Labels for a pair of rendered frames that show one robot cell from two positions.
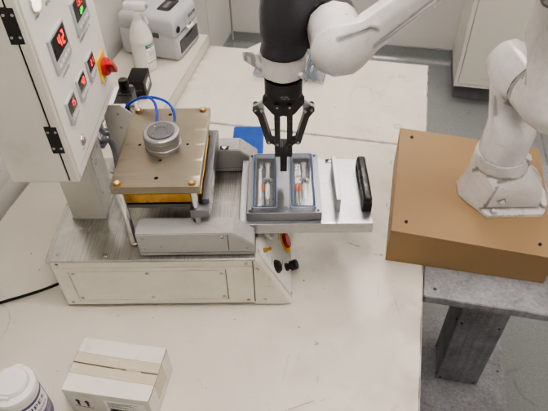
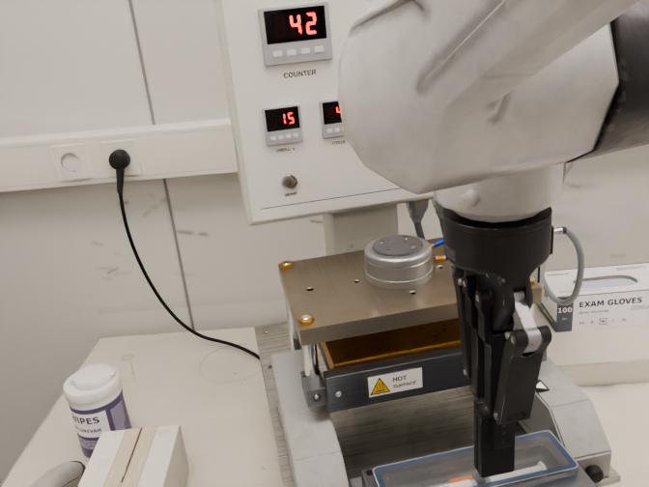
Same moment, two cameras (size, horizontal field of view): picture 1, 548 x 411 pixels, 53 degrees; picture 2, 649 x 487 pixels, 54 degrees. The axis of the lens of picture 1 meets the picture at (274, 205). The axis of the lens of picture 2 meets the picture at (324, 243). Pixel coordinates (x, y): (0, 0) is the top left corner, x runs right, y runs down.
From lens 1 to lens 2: 0.95 m
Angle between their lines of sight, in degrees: 68
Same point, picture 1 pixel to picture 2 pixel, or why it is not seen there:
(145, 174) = (316, 279)
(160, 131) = (393, 245)
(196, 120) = not seen: hidden behind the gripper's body
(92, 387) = (98, 458)
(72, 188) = not seen: hidden behind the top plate
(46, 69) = (234, 40)
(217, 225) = (310, 434)
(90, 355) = (150, 439)
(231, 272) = not seen: outside the picture
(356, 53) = (371, 91)
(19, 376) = (96, 377)
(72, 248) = (279, 338)
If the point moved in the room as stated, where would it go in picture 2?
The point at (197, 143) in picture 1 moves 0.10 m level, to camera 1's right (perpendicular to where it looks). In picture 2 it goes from (419, 300) to (456, 347)
